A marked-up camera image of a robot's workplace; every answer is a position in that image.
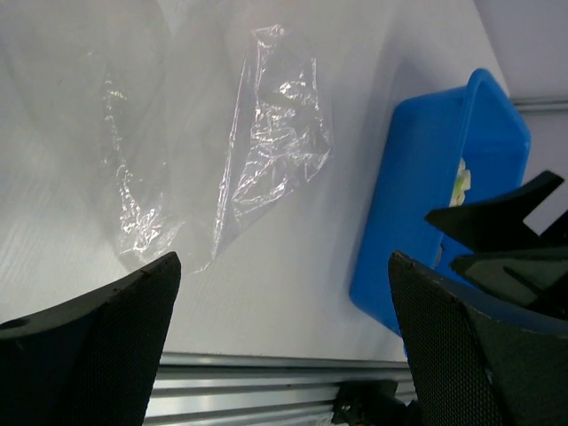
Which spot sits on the blue plastic bin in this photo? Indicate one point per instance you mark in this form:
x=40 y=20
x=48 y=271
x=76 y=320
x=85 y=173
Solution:
x=430 y=137

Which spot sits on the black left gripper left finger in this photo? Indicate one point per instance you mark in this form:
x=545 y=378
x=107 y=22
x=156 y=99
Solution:
x=93 y=359

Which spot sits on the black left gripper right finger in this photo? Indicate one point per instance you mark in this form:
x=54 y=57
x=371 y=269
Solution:
x=475 y=359

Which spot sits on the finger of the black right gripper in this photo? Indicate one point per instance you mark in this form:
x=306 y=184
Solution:
x=498 y=224
x=535 y=279

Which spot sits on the clear zip bag orange zipper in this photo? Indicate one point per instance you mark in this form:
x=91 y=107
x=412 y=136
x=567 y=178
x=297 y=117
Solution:
x=197 y=164

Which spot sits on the white green cabbage toy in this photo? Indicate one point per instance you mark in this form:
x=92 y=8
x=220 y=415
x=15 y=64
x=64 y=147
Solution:
x=462 y=184

